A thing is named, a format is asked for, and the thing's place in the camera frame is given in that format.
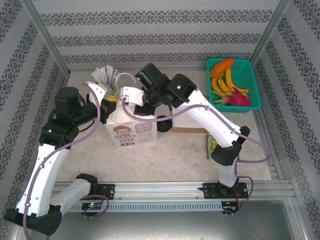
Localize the brown cardboard tray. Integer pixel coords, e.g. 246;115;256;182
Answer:
171;108;208;134

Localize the white printed paper bag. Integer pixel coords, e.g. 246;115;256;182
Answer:
104;72;159;148

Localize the light green holder cup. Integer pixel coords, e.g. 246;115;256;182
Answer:
106;84;119;98

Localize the white wrapped straws bundle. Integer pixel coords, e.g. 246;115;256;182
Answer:
91;64;121;88

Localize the yellow toy banana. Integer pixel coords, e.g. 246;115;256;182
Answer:
216;76;233;98
224;67;250;95
210;76;222;95

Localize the black plastic cup lid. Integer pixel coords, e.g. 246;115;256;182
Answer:
156;115;173;133

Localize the orange toy fruit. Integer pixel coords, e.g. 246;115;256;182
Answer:
209;58;235;78

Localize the pink toy dragon fruit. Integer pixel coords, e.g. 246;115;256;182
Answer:
226;87;252;108

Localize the green yellow snack bag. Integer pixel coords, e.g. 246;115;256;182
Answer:
205;133;241;161

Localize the teal plastic basket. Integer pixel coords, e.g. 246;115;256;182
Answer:
206;58;263;113

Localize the grey metal panel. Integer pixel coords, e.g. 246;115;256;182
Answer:
9;199;311;240

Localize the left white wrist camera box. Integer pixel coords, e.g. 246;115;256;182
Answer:
86;81;113;104

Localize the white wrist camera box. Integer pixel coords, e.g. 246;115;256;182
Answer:
86;81;113;104
118;86;145;107

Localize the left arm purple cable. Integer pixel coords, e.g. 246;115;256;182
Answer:
22;83;110;240

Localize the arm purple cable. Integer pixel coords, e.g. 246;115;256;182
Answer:
122;96;273;218
22;83;110;240

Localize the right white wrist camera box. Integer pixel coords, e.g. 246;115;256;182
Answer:
118;86;145;107

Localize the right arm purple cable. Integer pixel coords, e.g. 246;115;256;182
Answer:
122;96;273;218

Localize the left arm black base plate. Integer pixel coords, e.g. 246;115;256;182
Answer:
96;183;116;201

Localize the aluminium frame post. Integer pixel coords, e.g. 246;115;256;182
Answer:
249;0;293;73
21;0;71;75

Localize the aluminium mounting rail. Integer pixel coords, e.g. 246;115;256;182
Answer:
23;181;297;201

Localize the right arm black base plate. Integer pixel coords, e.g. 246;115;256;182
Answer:
202;182;250;200

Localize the grey slotted cable duct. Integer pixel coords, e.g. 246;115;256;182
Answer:
61;201;223;213

